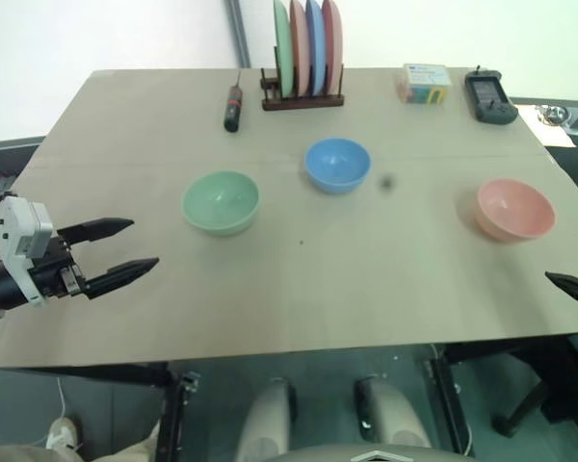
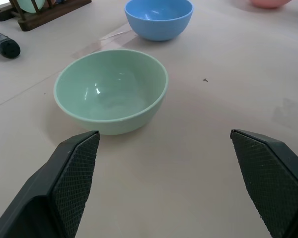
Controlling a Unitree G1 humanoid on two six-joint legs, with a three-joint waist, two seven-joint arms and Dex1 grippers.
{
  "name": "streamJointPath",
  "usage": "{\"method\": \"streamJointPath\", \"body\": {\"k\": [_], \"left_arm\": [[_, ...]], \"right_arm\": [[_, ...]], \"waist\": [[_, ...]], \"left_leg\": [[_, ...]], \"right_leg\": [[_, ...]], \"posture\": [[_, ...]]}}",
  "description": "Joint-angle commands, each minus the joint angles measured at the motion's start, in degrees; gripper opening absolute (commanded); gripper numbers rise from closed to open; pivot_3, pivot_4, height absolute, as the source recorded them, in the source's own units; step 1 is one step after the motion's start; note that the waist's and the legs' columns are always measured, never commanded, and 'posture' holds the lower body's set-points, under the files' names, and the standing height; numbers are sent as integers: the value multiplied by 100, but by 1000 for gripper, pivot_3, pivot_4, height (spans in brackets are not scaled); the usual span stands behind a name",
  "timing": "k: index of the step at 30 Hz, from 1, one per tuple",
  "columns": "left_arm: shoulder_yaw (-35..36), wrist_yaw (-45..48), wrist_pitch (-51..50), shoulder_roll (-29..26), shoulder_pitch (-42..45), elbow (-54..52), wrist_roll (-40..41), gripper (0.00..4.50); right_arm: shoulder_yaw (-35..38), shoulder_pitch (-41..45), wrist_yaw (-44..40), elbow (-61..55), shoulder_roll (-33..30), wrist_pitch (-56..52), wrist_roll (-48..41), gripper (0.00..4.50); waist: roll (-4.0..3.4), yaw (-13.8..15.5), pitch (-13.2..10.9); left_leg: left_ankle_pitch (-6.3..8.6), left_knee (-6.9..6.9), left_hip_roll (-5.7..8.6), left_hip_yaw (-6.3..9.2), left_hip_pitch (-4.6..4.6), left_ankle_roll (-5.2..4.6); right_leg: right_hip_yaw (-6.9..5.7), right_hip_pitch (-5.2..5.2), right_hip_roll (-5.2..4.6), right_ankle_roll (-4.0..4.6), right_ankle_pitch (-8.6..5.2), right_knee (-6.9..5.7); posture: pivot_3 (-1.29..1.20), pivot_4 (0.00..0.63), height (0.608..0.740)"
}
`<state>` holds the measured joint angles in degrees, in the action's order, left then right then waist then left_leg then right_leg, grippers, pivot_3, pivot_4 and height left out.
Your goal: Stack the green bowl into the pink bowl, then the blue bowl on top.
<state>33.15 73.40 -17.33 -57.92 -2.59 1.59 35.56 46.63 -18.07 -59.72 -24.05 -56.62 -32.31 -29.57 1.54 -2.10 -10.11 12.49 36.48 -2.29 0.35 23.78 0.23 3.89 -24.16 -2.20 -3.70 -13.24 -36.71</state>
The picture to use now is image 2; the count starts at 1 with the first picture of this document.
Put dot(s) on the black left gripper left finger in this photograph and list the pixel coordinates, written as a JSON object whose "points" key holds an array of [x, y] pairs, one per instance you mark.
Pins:
{"points": [[52, 188]]}

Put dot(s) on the green bowl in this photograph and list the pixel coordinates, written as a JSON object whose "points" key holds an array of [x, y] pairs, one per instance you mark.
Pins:
{"points": [[109, 91]]}

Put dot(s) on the red bowl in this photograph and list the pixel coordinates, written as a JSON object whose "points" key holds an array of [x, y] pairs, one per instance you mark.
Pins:
{"points": [[268, 3]]}

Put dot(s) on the dark green marker pen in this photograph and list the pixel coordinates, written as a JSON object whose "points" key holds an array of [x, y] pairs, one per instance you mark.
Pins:
{"points": [[3, 44]]}

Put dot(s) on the pale green plate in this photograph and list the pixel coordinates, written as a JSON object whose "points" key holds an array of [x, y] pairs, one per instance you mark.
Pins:
{"points": [[31, 5]]}

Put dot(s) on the dark wooden dish rack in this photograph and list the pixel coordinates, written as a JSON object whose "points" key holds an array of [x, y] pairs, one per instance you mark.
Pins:
{"points": [[39, 15]]}

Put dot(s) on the blue bowl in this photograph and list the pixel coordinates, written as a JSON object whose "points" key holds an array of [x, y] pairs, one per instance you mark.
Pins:
{"points": [[156, 19]]}

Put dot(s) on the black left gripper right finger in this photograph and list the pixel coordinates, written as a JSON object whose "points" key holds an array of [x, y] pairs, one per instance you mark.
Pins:
{"points": [[270, 183]]}

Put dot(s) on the clear tape strip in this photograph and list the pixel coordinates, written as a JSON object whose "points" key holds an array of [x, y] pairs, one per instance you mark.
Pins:
{"points": [[106, 41]]}

